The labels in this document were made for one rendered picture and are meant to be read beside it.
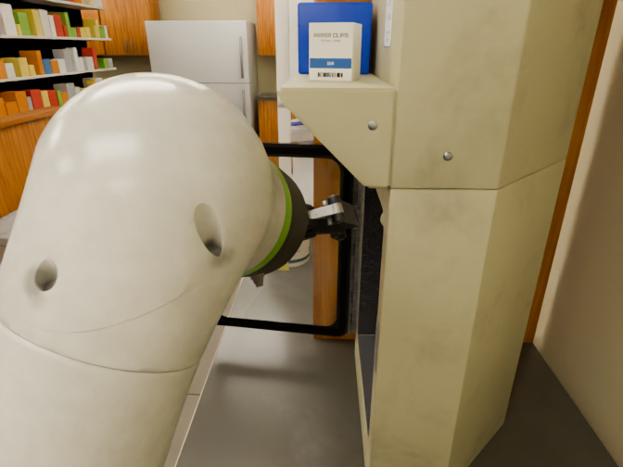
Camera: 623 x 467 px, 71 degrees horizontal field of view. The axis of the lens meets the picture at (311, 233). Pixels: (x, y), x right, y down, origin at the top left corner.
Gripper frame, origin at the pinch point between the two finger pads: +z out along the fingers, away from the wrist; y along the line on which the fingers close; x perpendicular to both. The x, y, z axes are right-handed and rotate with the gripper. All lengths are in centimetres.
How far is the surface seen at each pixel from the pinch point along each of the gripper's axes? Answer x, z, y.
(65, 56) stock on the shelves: -253, 281, 227
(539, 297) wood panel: 21, 46, -37
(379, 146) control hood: -5.4, -11.0, -11.7
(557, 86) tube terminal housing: -8.1, -3.4, -32.2
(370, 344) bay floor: 20.0, 31.9, -1.4
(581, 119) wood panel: -10, 29, -48
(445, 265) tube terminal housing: 7.8, -3.6, -15.3
